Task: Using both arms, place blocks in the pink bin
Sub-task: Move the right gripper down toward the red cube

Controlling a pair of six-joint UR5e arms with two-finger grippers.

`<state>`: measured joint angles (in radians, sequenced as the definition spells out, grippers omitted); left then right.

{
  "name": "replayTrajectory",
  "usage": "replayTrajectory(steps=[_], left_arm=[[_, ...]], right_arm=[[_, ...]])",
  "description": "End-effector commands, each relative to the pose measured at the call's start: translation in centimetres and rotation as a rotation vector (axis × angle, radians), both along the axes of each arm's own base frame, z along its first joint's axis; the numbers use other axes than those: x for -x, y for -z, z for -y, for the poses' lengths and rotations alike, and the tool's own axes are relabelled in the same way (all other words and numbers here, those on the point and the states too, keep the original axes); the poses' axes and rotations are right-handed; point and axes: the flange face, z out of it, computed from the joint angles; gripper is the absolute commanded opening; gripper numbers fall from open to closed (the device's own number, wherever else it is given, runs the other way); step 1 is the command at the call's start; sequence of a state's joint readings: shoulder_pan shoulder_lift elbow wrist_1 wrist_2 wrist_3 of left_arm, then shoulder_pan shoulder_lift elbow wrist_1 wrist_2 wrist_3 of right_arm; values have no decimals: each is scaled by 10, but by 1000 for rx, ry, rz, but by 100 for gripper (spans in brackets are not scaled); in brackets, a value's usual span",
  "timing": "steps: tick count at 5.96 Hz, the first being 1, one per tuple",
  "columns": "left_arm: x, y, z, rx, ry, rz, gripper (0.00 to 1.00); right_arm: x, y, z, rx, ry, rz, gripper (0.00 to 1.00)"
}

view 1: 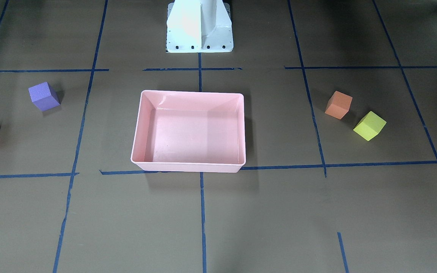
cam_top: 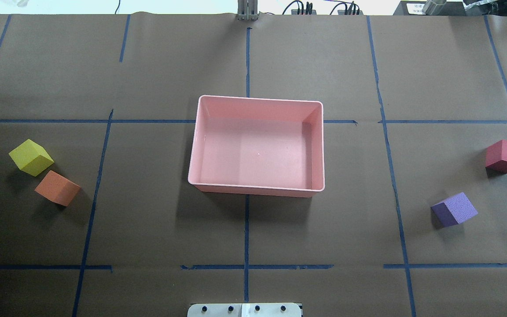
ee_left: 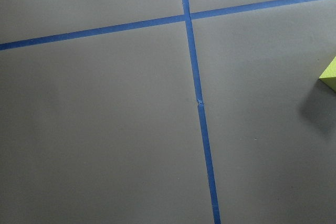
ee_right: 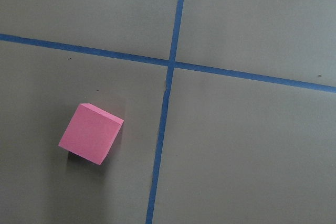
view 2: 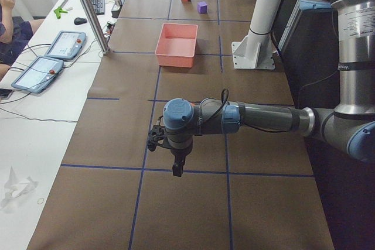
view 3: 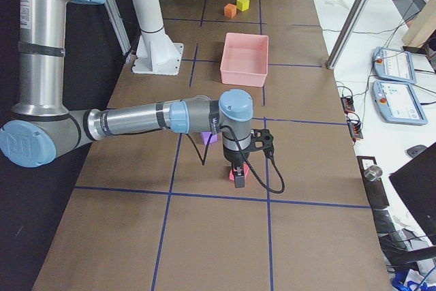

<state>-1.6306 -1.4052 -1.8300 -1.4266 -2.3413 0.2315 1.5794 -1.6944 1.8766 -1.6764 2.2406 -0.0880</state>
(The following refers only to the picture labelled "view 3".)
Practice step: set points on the orange black connector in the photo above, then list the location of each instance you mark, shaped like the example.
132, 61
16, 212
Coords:
347, 104
355, 129

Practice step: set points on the purple foam block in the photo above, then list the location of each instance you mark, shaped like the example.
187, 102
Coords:
209, 138

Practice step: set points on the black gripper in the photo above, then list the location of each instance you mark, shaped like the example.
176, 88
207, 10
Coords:
233, 158

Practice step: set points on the aluminium frame post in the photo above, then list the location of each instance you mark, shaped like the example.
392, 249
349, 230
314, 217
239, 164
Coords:
345, 33

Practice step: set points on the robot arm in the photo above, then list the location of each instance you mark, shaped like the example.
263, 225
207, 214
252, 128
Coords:
43, 129

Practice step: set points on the teach pendant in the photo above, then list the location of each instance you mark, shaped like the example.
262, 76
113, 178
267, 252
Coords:
397, 103
394, 65

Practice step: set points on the orange foam block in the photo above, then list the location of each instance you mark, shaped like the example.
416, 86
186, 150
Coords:
230, 10

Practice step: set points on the far teach pendant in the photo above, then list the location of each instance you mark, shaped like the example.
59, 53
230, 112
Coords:
394, 65

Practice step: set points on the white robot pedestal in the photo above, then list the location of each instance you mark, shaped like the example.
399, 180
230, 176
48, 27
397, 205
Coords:
156, 53

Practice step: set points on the far orange black connector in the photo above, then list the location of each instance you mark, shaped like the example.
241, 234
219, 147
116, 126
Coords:
347, 104

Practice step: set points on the pink red foam block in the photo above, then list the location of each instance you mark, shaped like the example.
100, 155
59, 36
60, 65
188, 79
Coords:
246, 172

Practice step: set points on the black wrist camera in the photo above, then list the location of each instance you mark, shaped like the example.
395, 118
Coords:
262, 140

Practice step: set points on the black computer mouse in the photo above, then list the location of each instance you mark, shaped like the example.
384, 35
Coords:
414, 151

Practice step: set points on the near orange black connector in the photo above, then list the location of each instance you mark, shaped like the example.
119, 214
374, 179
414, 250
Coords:
355, 129

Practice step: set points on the near teach pendant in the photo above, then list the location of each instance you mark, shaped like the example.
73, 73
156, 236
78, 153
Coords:
397, 103

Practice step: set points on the wooden board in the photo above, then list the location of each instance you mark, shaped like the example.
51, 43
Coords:
423, 26

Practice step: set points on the yellow foam block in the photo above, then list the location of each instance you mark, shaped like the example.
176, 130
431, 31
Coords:
242, 5

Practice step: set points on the black monitor corner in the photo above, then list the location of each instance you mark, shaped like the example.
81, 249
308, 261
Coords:
415, 185

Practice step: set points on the metal cylinder weight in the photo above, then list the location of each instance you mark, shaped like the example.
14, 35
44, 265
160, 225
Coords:
372, 173

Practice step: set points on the pink plastic bin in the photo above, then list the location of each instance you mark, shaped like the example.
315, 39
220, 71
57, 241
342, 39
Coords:
244, 60

